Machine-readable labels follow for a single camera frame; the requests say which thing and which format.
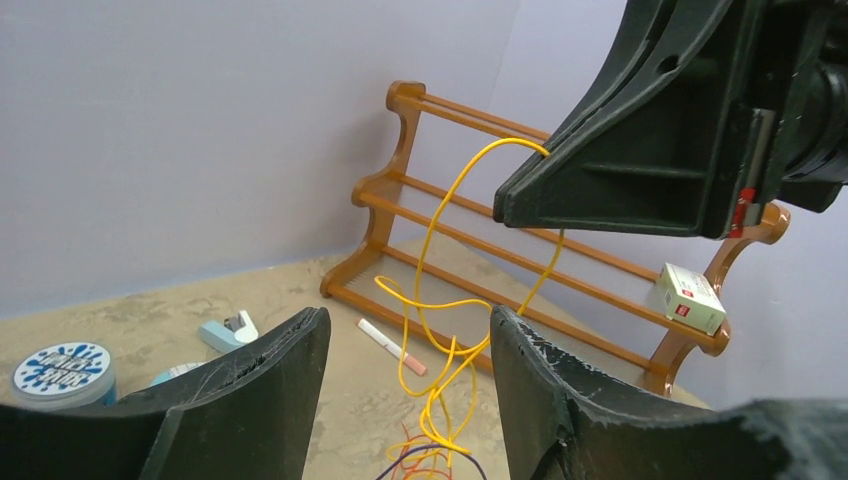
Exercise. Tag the blue correction tape package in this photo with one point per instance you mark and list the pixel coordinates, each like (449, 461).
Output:
(174, 372)

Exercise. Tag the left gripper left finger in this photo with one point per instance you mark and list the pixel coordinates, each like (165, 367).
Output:
(246, 415)

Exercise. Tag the white orange pen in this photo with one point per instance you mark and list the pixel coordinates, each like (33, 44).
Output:
(391, 347)

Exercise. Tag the small round tin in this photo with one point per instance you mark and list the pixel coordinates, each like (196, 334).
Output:
(65, 376)

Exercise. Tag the white small box on rack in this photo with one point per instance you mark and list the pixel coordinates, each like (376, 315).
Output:
(686, 297)

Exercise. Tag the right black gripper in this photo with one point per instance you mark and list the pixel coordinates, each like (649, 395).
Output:
(641, 151)

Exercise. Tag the wooden rack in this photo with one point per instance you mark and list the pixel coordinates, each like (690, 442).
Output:
(380, 193)

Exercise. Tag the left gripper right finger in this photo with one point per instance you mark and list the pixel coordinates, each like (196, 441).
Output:
(565, 419)

